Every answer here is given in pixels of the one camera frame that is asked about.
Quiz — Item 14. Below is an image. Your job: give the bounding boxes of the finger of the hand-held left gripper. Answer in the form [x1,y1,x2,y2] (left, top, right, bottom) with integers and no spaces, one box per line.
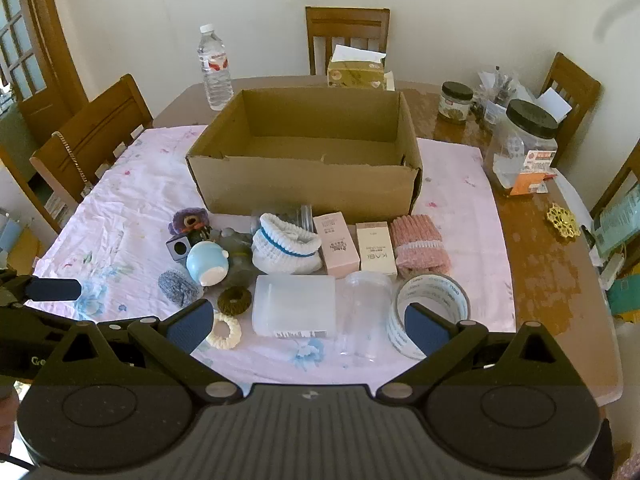
[0,269,83,308]

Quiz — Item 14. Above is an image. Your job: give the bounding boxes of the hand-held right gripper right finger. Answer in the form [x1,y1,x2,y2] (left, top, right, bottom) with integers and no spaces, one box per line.
[377,302,583,406]

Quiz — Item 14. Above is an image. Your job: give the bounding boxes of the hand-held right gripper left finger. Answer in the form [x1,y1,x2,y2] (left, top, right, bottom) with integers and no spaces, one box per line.
[37,300,243,407]

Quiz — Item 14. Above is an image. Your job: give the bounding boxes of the clear tape roll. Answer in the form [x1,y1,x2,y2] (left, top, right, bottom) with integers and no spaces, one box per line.
[386,272,472,361]

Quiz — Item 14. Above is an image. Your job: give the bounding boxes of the cream hair tie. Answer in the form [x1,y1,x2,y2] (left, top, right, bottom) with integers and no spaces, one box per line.
[206,312,242,348]

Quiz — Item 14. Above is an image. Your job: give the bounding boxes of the grey mesh scrubber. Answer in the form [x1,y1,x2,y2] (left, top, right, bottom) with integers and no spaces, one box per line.
[158,268,204,307]

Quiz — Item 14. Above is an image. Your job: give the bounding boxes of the brown hair tie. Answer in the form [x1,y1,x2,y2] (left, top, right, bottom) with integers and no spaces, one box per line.
[218,285,257,317]

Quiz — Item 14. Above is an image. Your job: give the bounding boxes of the clear plastic cup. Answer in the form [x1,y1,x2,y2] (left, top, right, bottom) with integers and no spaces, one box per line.
[342,271,393,361]

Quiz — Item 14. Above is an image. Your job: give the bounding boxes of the blue white round toy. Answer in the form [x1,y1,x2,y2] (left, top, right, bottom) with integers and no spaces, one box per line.
[186,241,231,287]

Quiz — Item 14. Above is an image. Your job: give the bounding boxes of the small black cube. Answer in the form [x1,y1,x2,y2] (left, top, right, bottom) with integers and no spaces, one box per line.
[166,234,193,262]

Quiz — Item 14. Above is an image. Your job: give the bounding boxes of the clear plastic bag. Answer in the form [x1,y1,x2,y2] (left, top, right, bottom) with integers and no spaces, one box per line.
[210,227,258,288]

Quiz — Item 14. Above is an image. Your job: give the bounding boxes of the pink knitted cloth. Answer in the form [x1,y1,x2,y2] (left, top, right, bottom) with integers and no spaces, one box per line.
[389,213,451,276]

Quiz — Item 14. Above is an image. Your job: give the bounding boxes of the cream carton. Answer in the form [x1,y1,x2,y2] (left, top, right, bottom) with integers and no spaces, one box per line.
[355,221,398,278]

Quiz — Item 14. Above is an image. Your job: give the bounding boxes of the purple crochet flower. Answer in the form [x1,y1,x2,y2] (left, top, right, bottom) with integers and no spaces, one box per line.
[167,208,211,235]

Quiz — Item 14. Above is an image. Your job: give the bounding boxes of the translucent plastic box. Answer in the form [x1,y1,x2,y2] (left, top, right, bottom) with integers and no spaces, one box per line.
[251,274,337,338]

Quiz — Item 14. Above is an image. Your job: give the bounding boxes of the pink carton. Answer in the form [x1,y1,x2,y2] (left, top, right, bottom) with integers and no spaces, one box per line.
[312,211,361,277]

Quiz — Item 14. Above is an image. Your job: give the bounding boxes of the white blue-striped socks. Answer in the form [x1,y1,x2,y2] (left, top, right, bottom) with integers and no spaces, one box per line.
[250,212,323,275]

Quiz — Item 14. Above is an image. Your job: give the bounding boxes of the small clear container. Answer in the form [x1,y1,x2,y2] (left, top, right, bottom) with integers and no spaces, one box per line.
[280,203,315,233]

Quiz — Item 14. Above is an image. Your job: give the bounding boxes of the brown cardboard box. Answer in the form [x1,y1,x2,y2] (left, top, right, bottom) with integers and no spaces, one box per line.
[186,87,424,217]

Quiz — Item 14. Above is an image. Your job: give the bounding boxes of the brown wooden desktop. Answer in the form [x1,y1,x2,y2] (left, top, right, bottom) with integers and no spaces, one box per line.
[150,76,623,406]

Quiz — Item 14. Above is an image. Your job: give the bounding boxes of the pink floral tablecloth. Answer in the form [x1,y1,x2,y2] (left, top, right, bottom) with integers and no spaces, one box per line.
[32,124,517,386]

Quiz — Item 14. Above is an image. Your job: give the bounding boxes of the wooden chair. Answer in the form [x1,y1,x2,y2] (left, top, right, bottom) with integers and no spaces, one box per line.
[29,74,155,203]
[305,6,391,77]
[540,51,602,168]
[590,140,640,221]

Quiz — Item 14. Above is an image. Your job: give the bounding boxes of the gold metal trivet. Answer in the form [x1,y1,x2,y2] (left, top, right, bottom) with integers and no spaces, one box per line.
[545,202,582,244]

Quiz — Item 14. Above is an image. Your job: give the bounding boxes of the large clear black-lid jar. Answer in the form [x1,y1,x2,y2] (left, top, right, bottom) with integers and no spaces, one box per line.
[482,100,559,197]

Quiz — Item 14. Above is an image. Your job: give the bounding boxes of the green packet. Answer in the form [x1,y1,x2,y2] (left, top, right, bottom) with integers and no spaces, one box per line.
[592,192,640,261]

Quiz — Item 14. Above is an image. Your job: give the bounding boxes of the small black-lid glass jar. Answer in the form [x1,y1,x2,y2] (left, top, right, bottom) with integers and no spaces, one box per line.
[437,81,474,126]

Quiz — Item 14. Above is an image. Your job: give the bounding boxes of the wooden glass-pane door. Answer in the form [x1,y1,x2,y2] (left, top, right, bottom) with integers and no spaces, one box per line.
[0,0,91,131]

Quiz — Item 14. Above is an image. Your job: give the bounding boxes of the cluttered pen holder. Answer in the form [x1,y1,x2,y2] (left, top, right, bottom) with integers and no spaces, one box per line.
[472,65,526,126]

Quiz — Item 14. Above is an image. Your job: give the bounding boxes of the clear plastic water bottle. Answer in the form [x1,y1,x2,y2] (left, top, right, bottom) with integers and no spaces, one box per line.
[197,24,235,111]

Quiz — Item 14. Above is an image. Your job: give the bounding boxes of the green tissue box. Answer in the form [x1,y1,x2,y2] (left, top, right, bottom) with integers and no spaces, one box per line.
[326,44,396,92]

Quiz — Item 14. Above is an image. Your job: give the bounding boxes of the white paper card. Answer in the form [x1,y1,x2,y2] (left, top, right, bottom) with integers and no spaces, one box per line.
[537,87,572,123]

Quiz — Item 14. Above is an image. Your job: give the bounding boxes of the metal chain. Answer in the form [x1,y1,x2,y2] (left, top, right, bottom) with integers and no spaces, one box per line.
[52,131,93,196]

